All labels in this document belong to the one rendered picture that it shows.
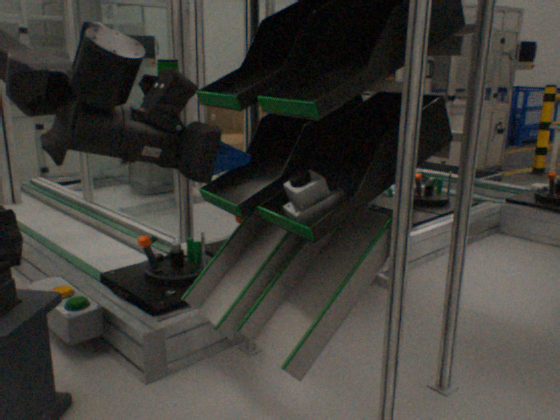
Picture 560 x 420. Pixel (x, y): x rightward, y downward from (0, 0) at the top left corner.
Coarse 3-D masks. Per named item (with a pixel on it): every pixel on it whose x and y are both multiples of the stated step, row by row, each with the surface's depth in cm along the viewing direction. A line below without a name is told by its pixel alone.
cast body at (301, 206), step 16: (304, 176) 71; (320, 176) 71; (288, 192) 73; (304, 192) 70; (320, 192) 71; (336, 192) 75; (288, 208) 74; (304, 208) 71; (320, 208) 72; (304, 224) 72
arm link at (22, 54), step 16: (0, 32) 64; (0, 48) 60; (16, 48) 61; (0, 64) 60; (16, 64) 57; (32, 64) 56; (48, 64) 57; (64, 64) 59; (48, 96) 56; (64, 96) 58; (32, 112) 57; (48, 112) 58
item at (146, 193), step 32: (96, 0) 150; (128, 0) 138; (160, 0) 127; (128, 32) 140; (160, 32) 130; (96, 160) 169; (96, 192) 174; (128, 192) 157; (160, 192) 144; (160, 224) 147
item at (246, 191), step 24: (360, 96) 88; (264, 120) 93; (288, 120) 96; (312, 120) 84; (264, 144) 95; (288, 144) 97; (312, 144) 85; (240, 168) 93; (264, 168) 93; (288, 168) 83; (216, 192) 91; (240, 192) 88; (264, 192) 82; (240, 216) 81
